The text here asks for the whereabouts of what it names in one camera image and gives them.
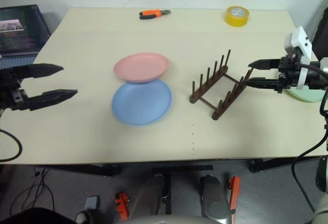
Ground orange clamp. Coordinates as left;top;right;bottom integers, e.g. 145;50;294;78
225;176;242;224
114;191;131;221

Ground yellow tape roll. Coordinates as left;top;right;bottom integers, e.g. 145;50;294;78
225;5;250;28

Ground brown wooden dish rack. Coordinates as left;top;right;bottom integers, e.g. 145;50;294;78
189;48;255;121

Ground small grey box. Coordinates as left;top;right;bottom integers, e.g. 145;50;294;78
84;195;101;212

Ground green plate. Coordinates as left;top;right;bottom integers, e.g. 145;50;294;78
285;86;326;104

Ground orange black pliers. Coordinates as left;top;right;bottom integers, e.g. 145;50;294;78
138;9;171;21

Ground thin black floor cables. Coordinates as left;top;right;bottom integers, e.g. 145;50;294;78
9;166;56;217

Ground black table frame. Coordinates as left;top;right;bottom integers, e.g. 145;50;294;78
32;156;328;181

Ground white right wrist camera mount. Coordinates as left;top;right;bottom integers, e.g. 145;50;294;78
283;26;314;90

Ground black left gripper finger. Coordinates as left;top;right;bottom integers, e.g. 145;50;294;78
25;89;78;112
15;64;65;80

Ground black laptop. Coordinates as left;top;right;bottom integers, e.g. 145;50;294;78
0;4;52;70

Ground grey rounded robot foot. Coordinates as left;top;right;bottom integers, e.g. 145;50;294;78
199;174;231;220
132;174;165;220

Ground silver robot torso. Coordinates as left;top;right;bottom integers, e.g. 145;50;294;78
127;213;232;224

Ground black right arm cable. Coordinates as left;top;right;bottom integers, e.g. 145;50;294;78
291;62;328;213

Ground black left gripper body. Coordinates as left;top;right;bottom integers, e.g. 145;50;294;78
0;67;29;111

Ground pink plate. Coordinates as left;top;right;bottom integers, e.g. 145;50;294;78
113;52;171;84

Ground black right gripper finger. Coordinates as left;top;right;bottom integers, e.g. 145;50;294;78
241;77;279;90
248;58;281;71

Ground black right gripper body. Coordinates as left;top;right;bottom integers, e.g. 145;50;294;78
275;55;302;94

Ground blue plate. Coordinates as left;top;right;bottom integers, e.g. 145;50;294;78
111;78;173;127

